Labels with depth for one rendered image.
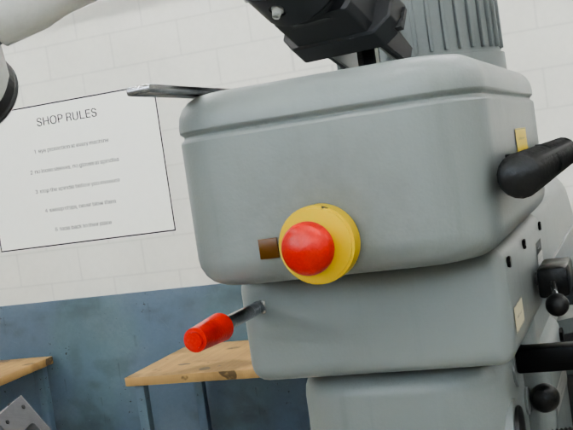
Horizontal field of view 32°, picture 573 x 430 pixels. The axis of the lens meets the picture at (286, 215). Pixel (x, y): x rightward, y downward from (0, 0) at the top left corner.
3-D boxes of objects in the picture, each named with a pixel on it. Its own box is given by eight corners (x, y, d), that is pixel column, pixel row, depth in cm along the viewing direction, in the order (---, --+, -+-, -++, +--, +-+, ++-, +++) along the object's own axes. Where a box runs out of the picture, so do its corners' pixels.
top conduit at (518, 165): (546, 195, 74) (540, 148, 74) (489, 202, 75) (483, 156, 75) (579, 165, 116) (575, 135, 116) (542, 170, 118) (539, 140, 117)
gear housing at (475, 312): (521, 367, 82) (505, 247, 82) (248, 385, 91) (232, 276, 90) (552, 296, 114) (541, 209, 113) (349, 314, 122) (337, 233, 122)
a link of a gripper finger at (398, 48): (402, 72, 97) (368, 38, 92) (406, 43, 98) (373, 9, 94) (416, 69, 96) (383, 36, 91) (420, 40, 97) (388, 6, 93)
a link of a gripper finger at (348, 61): (363, 52, 101) (329, 20, 97) (358, 80, 100) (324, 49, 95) (350, 55, 102) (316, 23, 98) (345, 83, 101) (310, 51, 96)
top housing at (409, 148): (499, 263, 73) (470, 43, 72) (176, 295, 82) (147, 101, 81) (552, 206, 117) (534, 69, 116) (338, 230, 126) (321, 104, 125)
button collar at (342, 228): (359, 281, 74) (348, 200, 74) (284, 288, 76) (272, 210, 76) (366, 276, 76) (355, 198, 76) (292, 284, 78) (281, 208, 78)
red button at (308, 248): (332, 275, 72) (325, 219, 72) (280, 280, 73) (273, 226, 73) (345, 268, 75) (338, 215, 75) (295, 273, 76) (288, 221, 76)
